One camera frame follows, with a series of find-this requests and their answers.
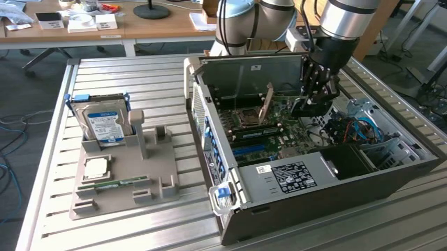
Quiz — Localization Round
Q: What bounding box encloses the hard disk in blue caddy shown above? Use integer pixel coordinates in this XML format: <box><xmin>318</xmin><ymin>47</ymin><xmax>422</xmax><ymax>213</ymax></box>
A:
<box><xmin>64</xmin><ymin>91</ymin><xmax>131</xmax><ymax>149</ymax></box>

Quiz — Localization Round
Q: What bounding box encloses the black camera cable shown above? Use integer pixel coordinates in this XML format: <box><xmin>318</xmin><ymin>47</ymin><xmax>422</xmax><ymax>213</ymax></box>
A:
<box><xmin>300</xmin><ymin>0</ymin><xmax>318</xmax><ymax>52</ymax></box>

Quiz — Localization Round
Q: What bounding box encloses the clear plastic bag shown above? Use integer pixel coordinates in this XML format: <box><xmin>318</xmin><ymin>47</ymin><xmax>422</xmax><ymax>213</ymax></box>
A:
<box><xmin>0</xmin><ymin>0</ymin><xmax>35</xmax><ymax>24</ymax></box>

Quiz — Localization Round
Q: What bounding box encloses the white tape roll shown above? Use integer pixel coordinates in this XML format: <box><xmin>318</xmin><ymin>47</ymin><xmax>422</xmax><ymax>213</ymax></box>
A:
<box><xmin>70</xmin><ymin>14</ymin><xmax>94</xmax><ymax>27</ymax></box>

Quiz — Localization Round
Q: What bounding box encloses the black open PC case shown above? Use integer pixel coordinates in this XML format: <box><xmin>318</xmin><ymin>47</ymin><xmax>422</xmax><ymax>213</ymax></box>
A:
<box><xmin>184</xmin><ymin>51</ymin><xmax>447</xmax><ymax>246</ymax></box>

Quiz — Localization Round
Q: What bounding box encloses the black round lamp base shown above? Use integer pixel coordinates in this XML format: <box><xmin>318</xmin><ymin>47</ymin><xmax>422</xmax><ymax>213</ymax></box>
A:
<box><xmin>132</xmin><ymin>0</ymin><xmax>172</xmax><ymax>19</ymax></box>

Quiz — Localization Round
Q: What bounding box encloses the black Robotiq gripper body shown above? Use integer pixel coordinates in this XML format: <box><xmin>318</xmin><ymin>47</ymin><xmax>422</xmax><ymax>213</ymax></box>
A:
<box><xmin>308</xmin><ymin>32</ymin><xmax>360</xmax><ymax>76</ymax></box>

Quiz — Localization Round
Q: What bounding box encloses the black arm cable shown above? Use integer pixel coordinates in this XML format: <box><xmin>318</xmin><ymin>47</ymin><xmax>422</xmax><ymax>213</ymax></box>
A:
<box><xmin>216</xmin><ymin>0</ymin><xmax>234</xmax><ymax>55</ymax></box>

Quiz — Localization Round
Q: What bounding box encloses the flat white box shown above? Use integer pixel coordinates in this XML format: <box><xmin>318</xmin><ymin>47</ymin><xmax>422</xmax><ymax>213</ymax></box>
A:
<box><xmin>67</xmin><ymin>19</ymin><xmax>99</xmax><ymax>33</ymax></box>

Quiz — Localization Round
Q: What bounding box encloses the stack of white papers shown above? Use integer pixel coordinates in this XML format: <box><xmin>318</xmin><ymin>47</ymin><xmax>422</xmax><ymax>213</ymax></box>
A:
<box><xmin>190</xmin><ymin>12</ymin><xmax>218</xmax><ymax>31</ymax></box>

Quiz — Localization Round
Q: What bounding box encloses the Nvidia Quadro graphics card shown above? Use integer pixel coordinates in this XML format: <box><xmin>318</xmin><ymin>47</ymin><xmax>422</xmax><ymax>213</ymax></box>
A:
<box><xmin>260</xmin><ymin>82</ymin><xmax>332</xmax><ymax>119</ymax></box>

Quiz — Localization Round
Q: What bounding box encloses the red plastic part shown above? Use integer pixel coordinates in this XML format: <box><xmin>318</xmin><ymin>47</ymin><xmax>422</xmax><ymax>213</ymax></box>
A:
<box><xmin>100</xmin><ymin>3</ymin><xmax>122</xmax><ymax>14</ymax></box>

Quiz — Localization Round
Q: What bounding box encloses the brown cardboard box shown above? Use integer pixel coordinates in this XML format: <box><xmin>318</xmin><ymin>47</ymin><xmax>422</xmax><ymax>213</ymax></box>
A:
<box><xmin>202</xmin><ymin>0</ymin><xmax>220</xmax><ymax>18</ymax></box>

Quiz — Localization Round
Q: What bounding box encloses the dark wheeled furniture leg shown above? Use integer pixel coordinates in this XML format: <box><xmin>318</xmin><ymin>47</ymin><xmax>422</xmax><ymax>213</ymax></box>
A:
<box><xmin>22</xmin><ymin>47</ymin><xmax>72</xmax><ymax>78</ymax></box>

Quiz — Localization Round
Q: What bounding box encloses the silver CPU chip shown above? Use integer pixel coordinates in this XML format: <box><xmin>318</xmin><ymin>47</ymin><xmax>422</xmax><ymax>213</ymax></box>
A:
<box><xmin>83</xmin><ymin>158</ymin><xmax>108</xmax><ymax>180</ymax></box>

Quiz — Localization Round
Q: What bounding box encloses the white box with black top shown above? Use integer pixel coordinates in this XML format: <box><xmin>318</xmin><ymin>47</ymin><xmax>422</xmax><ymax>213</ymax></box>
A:
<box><xmin>35</xmin><ymin>12</ymin><xmax>66</xmax><ymax>30</ymax></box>

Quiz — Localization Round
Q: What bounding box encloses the grey power supply unit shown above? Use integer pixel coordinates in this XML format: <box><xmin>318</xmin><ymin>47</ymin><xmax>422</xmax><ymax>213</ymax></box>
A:
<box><xmin>228</xmin><ymin>153</ymin><xmax>338</xmax><ymax>206</ymax></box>

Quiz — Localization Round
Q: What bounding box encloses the blue expansion slot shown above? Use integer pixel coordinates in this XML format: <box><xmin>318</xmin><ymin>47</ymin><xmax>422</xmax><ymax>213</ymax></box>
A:
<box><xmin>232</xmin><ymin>145</ymin><xmax>266</xmax><ymax>156</ymax></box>

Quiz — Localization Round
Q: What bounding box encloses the wooden office desk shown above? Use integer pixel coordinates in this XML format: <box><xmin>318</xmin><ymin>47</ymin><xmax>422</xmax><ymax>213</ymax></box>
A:
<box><xmin>0</xmin><ymin>0</ymin><xmax>224</xmax><ymax>50</ymax></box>

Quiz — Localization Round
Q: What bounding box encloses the blue case release latch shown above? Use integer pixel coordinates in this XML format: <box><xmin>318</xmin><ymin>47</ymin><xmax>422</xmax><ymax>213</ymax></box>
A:
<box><xmin>215</xmin><ymin>186</ymin><xmax>232</xmax><ymax>207</ymax></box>

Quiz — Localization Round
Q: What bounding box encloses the blue floor cable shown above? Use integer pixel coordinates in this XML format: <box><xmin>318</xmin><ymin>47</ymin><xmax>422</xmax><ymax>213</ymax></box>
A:
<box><xmin>0</xmin><ymin>125</ymin><xmax>27</xmax><ymax>224</ymax></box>

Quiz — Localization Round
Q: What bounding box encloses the grey printed parts rack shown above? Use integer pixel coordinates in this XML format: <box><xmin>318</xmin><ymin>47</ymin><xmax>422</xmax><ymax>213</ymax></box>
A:
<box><xmin>68</xmin><ymin>109</ymin><xmax>182</xmax><ymax>222</ymax></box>

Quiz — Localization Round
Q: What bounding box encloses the metal CPU socket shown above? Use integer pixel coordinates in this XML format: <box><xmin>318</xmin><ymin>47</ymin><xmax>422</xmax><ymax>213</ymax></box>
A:
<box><xmin>234</xmin><ymin>107</ymin><xmax>270</xmax><ymax>129</ymax></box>

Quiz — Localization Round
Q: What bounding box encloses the RAM stick seated in slot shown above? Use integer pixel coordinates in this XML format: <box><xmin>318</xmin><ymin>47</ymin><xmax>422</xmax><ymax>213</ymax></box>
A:
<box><xmin>232</xmin><ymin>127</ymin><xmax>280</xmax><ymax>141</ymax></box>

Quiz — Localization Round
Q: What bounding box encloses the plain white box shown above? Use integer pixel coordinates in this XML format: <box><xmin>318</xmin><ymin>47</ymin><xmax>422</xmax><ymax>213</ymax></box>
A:
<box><xmin>95</xmin><ymin>13</ymin><xmax>118</xmax><ymax>31</ymax></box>

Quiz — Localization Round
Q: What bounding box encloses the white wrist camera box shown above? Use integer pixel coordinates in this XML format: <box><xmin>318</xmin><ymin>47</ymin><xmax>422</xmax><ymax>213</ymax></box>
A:
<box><xmin>286</xmin><ymin>26</ymin><xmax>318</xmax><ymax>52</ymax></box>

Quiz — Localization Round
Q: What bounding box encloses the silver drive bay cage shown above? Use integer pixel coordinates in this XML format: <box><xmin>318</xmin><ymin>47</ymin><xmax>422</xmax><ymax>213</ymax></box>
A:
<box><xmin>300</xmin><ymin>98</ymin><xmax>426</xmax><ymax>170</ymax></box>

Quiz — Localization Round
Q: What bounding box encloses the blue data wire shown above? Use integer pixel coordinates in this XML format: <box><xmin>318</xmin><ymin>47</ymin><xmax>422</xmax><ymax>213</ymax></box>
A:
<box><xmin>351</xmin><ymin>119</ymin><xmax>384</xmax><ymax>144</ymax></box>

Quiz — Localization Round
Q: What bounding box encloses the wooden cabinet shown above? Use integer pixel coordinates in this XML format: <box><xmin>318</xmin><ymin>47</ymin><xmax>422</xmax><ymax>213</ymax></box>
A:
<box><xmin>291</xmin><ymin>0</ymin><xmax>400</xmax><ymax>60</ymax></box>

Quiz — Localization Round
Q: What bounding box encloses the green loose RAM stick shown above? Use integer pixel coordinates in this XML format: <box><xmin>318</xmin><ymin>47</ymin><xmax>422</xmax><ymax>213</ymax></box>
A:
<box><xmin>78</xmin><ymin>175</ymin><xmax>147</xmax><ymax>189</ymax></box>

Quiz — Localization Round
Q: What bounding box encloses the green motherboard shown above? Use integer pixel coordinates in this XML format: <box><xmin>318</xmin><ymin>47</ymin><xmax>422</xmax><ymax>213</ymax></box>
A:
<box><xmin>216</xmin><ymin>93</ymin><xmax>326</xmax><ymax>167</ymax></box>

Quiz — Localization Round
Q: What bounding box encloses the black power supply label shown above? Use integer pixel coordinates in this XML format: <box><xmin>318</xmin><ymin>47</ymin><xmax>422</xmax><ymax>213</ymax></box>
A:
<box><xmin>271</xmin><ymin>161</ymin><xmax>318</xmax><ymax>193</ymax></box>

